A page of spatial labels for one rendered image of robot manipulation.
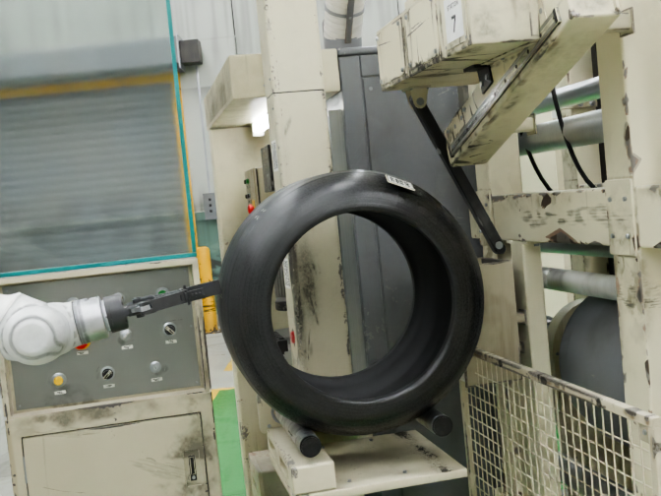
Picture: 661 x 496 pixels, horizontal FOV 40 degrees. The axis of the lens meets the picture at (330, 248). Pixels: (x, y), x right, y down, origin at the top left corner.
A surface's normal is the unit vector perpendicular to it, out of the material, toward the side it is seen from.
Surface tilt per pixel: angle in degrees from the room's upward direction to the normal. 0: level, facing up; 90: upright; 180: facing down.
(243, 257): 70
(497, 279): 90
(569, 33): 162
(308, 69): 90
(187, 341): 90
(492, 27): 90
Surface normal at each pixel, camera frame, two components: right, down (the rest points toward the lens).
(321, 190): -0.12, -0.67
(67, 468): 0.21, 0.03
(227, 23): -0.01, 0.05
